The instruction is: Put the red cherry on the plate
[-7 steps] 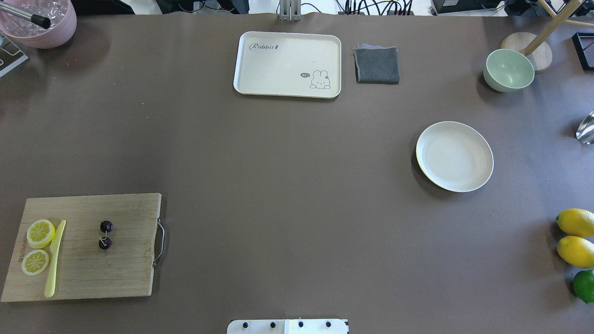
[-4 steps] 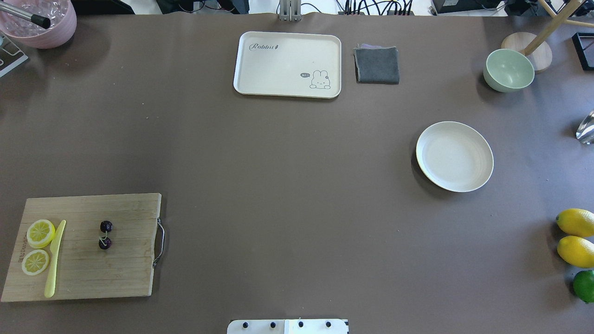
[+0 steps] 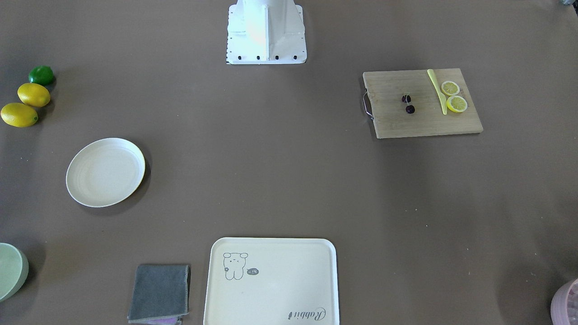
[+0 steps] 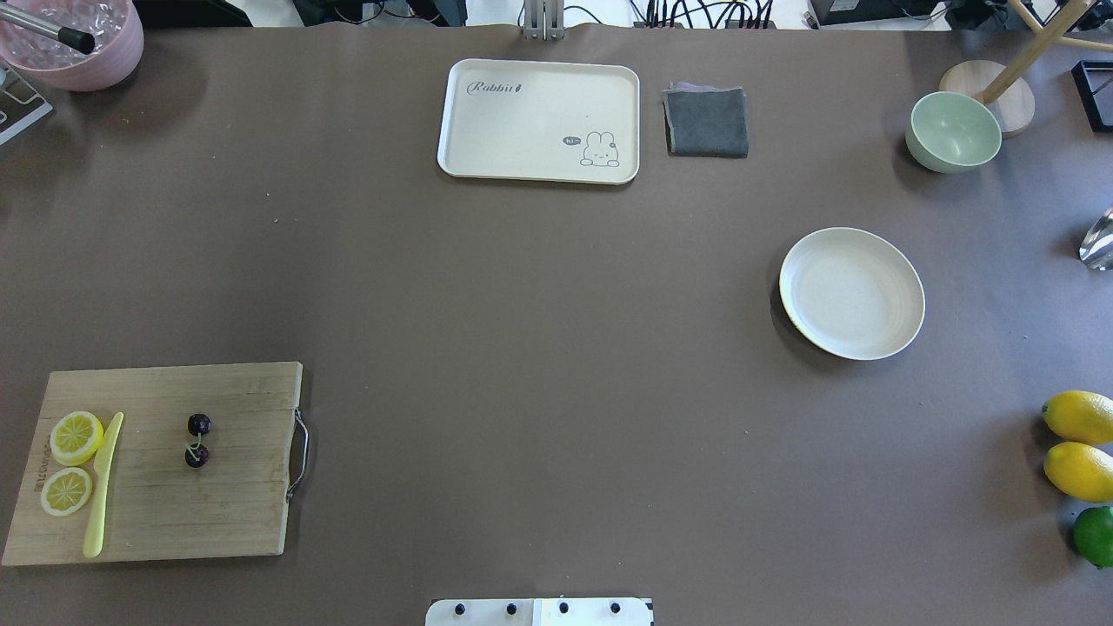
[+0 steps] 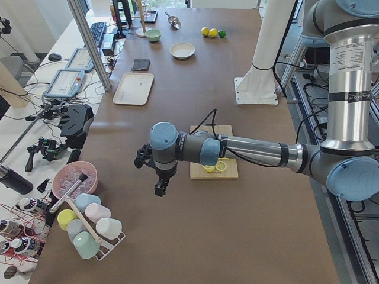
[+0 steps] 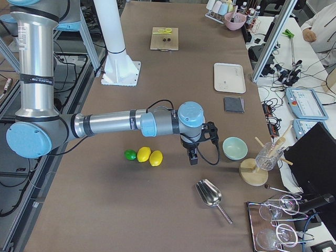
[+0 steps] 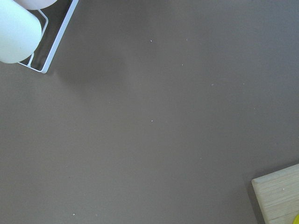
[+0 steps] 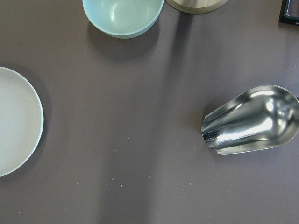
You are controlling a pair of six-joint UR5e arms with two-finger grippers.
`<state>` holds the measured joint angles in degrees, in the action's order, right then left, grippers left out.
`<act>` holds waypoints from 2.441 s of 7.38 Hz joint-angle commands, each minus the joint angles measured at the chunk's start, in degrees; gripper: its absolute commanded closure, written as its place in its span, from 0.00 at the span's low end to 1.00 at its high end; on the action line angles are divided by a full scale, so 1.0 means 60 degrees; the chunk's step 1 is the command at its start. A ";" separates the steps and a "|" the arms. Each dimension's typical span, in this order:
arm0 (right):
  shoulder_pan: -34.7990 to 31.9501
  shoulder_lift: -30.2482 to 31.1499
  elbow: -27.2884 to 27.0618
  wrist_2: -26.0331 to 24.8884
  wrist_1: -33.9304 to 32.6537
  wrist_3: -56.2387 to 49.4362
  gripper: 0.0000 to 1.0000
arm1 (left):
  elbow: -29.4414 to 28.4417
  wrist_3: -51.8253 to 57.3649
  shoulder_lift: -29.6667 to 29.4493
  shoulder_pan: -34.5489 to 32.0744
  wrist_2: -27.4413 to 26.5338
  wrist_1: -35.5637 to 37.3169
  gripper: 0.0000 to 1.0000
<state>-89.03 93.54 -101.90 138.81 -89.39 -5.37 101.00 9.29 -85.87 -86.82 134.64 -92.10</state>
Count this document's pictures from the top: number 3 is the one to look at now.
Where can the cream rabbit tray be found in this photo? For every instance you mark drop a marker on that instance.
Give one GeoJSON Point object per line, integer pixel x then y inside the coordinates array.
{"type": "Point", "coordinates": [272, 281]}

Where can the bamboo cutting board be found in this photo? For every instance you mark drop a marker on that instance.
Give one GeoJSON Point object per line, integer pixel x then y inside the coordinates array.
{"type": "Point", "coordinates": [384, 106]}

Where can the yellow plastic knife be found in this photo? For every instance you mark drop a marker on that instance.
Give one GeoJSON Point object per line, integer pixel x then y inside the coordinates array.
{"type": "Point", "coordinates": [442, 98]}

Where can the upper lemon slice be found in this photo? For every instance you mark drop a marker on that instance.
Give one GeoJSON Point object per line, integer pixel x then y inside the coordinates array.
{"type": "Point", "coordinates": [450, 88]}

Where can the lemon slice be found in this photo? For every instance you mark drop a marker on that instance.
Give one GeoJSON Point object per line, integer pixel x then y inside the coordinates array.
{"type": "Point", "coordinates": [450, 88]}
{"type": "Point", "coordinates": [457, 104]}

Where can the lower lemon slice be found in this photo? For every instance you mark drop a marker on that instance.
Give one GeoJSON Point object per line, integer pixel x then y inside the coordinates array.
{"type": "Point", "coordinates": [457, 104]}

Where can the grey folded cloth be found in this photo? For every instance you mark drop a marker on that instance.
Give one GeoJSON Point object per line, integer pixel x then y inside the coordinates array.
{"type": "Point", "coordinates": [160, 294]}

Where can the cream round plate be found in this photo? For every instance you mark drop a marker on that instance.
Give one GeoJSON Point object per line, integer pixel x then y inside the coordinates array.
{"type": "Point", "coordinates": [105, 172]}

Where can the green lime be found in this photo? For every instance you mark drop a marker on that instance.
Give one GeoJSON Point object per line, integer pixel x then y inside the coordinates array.
{"type": "Point", "coordinates": [42, 75]}

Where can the yellow lemon near lime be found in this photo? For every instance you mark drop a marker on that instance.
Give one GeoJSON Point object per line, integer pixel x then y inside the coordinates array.
{"type": "Point", "coordinates": [34, 95]}

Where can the yellow lemon far from lime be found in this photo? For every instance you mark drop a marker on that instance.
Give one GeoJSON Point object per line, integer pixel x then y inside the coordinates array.
{"type": "Point", "coordinates": [19, 115]}

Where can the light green bowl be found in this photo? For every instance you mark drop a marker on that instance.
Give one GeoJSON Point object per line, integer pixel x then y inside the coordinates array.
{"type": "Point", "coordinates": [14, 268]}

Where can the pink bowl with ice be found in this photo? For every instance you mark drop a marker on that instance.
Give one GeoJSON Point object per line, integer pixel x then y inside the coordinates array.
{"type": "Point", "coordinates": [564, 304]}

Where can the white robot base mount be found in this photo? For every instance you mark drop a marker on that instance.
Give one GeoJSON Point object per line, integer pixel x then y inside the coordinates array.
{"type": "Point", "coordinates": [266, 32]}

